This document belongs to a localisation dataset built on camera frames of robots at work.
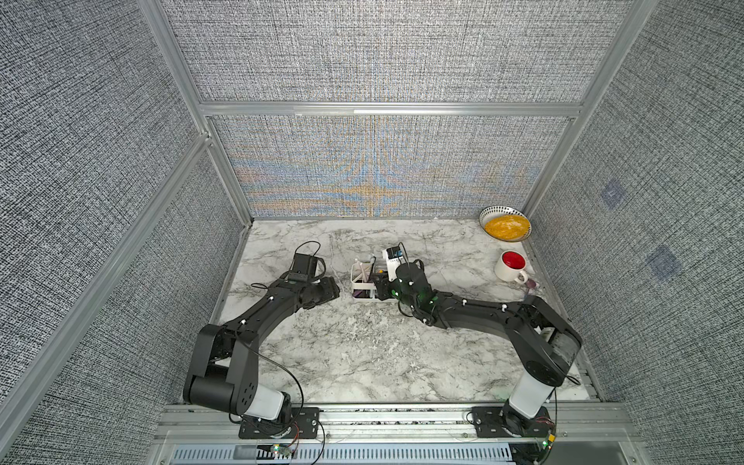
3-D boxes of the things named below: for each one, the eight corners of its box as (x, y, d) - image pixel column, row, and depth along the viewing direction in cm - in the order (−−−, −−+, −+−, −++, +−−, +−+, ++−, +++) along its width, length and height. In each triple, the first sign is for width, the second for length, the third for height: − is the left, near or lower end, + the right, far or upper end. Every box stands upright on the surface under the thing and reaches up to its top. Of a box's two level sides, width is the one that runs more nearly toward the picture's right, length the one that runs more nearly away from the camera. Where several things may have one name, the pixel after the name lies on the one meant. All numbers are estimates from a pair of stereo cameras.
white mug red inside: (495, 283, 103) (503, 271, 97) (493, 261, 109) (500, 248, 103) (519, 287, 102) (528, 275, 96) (515, 265, 108) (524, 252, 102)
